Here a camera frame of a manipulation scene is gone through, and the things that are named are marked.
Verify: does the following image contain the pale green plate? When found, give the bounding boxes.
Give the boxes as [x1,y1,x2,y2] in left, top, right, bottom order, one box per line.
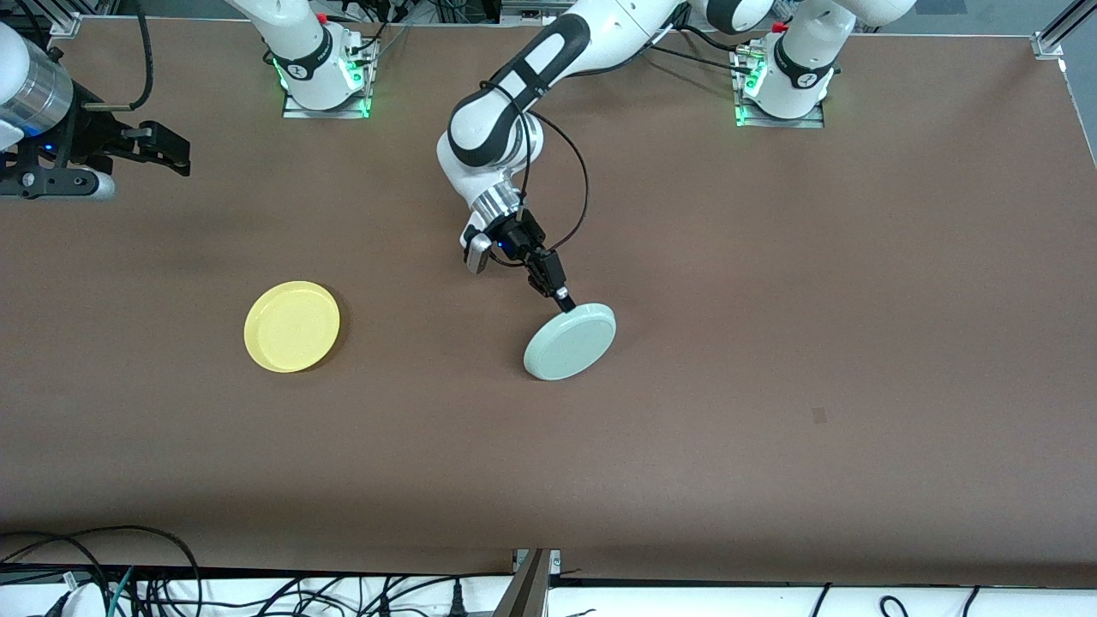
[523,302,618,382]

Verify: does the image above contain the yellow plate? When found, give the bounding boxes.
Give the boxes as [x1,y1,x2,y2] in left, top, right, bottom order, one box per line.
[243,280,341,374]

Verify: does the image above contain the brown table cover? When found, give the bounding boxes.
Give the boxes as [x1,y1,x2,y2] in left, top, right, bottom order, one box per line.
[0,17,1097,589]

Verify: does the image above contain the white lower shelf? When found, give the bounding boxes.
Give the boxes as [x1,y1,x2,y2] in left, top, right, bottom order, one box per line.
[0,572,1097,617]

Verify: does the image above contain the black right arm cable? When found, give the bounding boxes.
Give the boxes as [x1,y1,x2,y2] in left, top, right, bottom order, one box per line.
[81,0,156,113]

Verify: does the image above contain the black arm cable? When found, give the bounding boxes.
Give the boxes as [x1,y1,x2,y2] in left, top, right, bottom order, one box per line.
[81,0,156,113]
[478,79,592,268]

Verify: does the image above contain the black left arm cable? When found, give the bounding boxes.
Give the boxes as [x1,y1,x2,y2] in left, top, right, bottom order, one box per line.
[478,79,592,268]

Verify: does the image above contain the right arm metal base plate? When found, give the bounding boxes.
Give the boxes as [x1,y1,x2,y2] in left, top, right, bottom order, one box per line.
[282,34,372,120]

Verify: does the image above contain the grey metal rail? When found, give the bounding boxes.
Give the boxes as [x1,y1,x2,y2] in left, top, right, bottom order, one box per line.
[501,0,571,27]

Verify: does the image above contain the black cable across table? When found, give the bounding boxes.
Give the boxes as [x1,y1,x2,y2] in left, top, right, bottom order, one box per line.
[650,43,757,76]

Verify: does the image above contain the aluminium frame profile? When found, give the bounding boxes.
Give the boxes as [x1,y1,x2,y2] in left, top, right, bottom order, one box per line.
[492,548,563,617]

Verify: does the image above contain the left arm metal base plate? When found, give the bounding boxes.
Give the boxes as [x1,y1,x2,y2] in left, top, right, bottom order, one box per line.
[734,47,826,129]

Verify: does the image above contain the black looped cable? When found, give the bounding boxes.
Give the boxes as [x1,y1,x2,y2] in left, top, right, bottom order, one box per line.
[0,524,203,617]

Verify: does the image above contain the green cable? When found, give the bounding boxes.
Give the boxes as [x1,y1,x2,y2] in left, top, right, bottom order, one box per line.
[106,566,138,617]

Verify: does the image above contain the aluminium corner post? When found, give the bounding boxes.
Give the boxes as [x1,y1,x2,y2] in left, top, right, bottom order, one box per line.
[1032,0,1097,61]

